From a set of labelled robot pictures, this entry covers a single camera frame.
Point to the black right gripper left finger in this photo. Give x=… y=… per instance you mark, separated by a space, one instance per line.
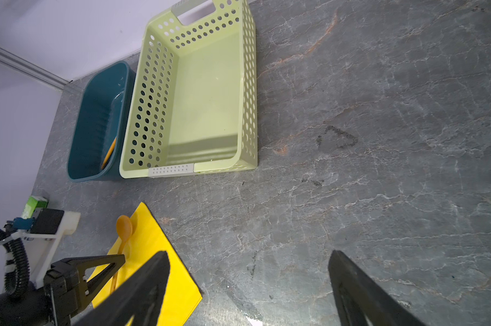
x=139 y=300

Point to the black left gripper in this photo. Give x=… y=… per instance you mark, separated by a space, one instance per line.
x=69 y=290

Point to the small green box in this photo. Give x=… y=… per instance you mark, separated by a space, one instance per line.
x=33 y=203

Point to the dark teal plastic tub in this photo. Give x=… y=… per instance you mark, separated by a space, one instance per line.
x=103 y=116

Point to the light green perforated basket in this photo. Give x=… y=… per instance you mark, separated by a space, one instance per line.
x=194 y=104

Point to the orange plastic spoon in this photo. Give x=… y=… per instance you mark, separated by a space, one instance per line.
x=124 y=229

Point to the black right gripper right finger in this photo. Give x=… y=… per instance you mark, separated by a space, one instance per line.
x=360 y=300

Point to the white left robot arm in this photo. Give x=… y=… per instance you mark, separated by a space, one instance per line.
x=32 y=308

